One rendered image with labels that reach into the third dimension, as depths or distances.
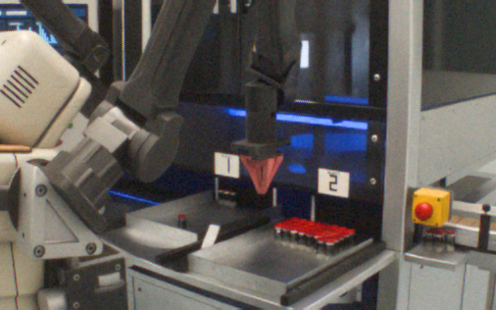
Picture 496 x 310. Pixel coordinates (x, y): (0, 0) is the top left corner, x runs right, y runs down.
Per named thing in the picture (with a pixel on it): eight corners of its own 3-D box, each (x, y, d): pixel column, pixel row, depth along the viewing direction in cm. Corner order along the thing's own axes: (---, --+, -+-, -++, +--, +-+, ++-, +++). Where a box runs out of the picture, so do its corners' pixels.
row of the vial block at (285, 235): (277, 240, 150) (277, 223, 149) (341, 256, 139) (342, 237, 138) (272, 243, 149) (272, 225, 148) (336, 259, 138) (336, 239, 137)
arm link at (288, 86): (254, 40, 109) (294, 62, 106) (282, 38, 119) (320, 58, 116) (229, 99, 114) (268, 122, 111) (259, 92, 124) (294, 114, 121)
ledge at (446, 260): (426, 244, 152) (427, 237, 152) (474, 254, 144) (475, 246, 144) (404, 261, 141) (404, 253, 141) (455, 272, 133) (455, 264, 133)
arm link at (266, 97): (239, 78, 111) (268, 80, 108) (257, 76, 117) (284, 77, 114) (239, 117, 112) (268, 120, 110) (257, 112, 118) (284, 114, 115)
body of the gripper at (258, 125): (292, 148, 116) (292, 109, 115) (258, 157, 109) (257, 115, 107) (265, 144, 120) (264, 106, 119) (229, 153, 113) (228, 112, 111)
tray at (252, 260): (281, 232, 158) (281, 218, 158) (372, 252, 142) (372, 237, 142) (187, 269, 132) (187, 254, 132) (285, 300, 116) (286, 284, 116)
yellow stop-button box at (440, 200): (422, 215, 144) (424, 185, 142) (451, 220, 139) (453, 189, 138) (410, 223, 138) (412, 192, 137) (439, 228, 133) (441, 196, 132)
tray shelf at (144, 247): (200, 203, 191) (199, 197, 191) (410, 249, 149) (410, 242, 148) (73, 241, 154) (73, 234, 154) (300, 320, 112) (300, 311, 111)
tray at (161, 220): (212, 200, 188) (212, 189, 187) (281, 216, 172) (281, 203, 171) (125, 226, 162) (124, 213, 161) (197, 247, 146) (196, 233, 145)
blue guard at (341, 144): (-20, 127, 262) (-22, 86, 258) (382, 199, 143) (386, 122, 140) (-21, 127, 261) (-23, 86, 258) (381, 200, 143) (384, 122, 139)
